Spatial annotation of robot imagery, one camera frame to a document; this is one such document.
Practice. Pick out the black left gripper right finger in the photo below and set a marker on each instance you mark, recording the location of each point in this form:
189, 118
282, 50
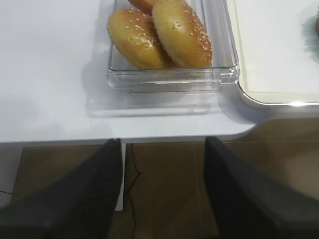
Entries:
247, 204

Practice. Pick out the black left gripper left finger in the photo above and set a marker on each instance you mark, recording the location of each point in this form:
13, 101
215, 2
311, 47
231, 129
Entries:
79, 206

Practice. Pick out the green lettuce leaf under patty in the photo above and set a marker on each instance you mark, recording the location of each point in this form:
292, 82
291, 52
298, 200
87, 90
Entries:
310, 32

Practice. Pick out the silver metal tray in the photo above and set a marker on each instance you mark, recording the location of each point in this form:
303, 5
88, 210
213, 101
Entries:
295, 101

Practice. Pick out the white paper tray liner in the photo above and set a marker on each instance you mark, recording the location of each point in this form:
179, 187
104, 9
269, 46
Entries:
273, 45

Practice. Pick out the left sesame bun top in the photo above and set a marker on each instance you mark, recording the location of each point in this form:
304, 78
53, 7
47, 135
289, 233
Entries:
134, 35

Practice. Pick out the sesame bun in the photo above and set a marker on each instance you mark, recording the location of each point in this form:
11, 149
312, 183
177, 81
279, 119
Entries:
134, 35
182, 34

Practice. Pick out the right sesame bun top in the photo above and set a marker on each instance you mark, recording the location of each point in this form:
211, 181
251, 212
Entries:
182, 34

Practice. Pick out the clear bun container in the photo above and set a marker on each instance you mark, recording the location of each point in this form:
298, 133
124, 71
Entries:
219, 18

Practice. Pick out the plain orange bun bottom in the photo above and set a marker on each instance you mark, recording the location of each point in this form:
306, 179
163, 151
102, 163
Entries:
145, 6

